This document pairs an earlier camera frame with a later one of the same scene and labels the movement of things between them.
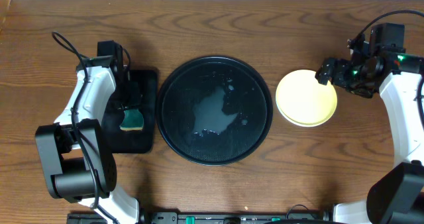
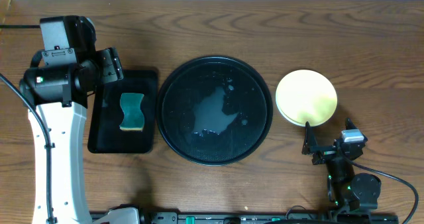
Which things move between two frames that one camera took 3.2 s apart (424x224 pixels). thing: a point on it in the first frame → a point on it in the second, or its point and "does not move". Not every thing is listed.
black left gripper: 131,96 → 110,65
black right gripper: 366,89 → 309,139
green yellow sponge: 133,120 does not move
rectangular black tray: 129,141 does not move
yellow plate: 303,101 does not move
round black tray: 214,111 does not move
